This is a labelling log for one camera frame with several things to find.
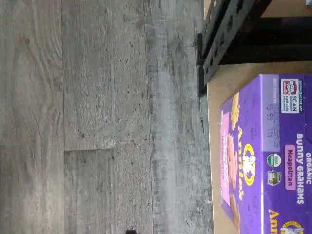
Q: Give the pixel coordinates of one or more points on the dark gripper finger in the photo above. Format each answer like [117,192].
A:
[131,231]

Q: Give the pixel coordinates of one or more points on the purple Annie's box pink label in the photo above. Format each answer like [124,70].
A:
[268,146]

